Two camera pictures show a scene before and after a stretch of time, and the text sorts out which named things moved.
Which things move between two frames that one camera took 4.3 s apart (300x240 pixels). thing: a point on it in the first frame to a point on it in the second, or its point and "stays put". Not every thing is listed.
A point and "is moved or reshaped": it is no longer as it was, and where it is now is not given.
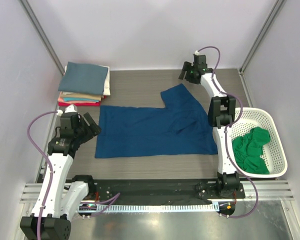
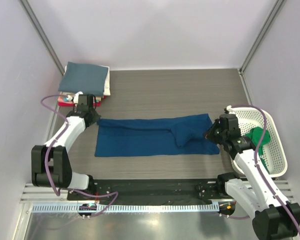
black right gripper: (188, 72) to (215, 131)
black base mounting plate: (191, 189) stays put
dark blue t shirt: (181, 128) is moved or reshaped
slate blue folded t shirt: (84, 78) stays put
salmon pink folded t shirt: (61, 99) stays put
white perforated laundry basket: (273, 152) stays put
